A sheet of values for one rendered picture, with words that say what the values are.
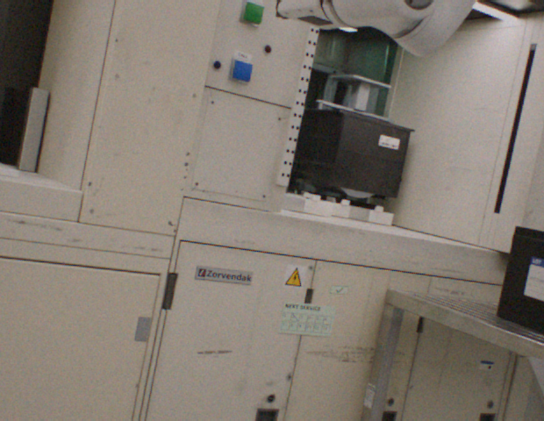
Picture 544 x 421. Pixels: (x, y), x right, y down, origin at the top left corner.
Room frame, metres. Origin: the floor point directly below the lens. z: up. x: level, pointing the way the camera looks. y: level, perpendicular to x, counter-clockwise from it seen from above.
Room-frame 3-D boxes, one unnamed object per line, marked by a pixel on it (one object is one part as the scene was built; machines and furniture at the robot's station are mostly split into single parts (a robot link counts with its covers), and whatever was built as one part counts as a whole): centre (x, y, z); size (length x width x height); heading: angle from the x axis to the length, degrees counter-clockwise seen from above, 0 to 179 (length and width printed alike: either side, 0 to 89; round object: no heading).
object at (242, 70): (1.35, 0.10, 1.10); 0.03 x 0.02 x 0.03; 121
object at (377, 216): (1.99, -0.15, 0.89); 0.22 x 0.21 x 0.04; 31
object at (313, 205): (1.75, 0.02, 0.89); 0.22 x 0.21 x 0.04; 31
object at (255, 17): (1.35, 0.10, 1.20); 0.03 x 0.02 x 0.03; 121
